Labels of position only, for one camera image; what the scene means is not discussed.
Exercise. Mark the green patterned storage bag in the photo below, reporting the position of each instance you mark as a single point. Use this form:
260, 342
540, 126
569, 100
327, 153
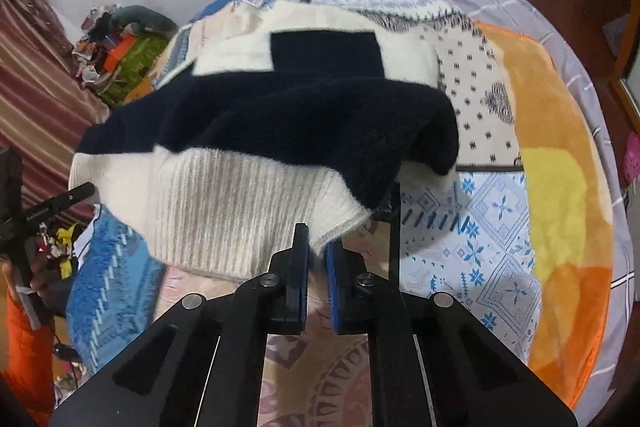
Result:
132, 62

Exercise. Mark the orange fleece blanket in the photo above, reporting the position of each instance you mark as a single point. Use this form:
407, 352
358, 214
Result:
550, 117

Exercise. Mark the blue patchwork blanket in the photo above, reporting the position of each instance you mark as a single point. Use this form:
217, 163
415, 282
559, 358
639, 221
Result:
480, 232

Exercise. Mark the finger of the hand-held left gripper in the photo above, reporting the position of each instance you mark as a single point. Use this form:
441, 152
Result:
55, 203

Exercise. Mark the pile of clutter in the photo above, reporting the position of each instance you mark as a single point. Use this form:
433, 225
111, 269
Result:
100, 42

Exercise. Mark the pink floral bed sheet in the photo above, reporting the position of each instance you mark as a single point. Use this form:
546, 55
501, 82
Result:
320, 377

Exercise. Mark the brown striped curtain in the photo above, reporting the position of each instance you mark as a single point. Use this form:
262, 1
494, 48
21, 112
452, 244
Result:
40, 72

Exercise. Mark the grey plush toy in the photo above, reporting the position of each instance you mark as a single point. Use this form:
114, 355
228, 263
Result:
145, 17

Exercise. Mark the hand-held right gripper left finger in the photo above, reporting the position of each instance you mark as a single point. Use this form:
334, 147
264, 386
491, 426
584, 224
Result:
301, 267

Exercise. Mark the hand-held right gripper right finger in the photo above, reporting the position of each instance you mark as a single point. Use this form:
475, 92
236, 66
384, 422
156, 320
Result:
334, 287

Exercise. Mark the white and navy striped sweater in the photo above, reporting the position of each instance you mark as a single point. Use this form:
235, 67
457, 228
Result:
225, 207

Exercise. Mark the person's left hand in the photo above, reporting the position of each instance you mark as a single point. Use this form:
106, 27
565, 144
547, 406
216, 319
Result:
47, 279

